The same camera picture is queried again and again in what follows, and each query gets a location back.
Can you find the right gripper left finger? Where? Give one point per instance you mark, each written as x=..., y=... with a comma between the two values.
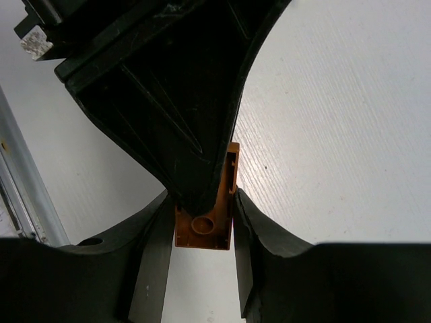
x=119, y=275

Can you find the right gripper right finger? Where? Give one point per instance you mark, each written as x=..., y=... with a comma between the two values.
x=282, y=278

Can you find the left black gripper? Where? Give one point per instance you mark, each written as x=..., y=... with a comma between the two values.
x=85, y=30

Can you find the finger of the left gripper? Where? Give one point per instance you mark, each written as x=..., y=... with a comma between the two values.
x=164, y=81

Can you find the upturned orange lego plate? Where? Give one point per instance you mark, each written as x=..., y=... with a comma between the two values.
x=213, y=229

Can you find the aluminium table edge rail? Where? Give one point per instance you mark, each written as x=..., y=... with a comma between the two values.
x=22, y=188

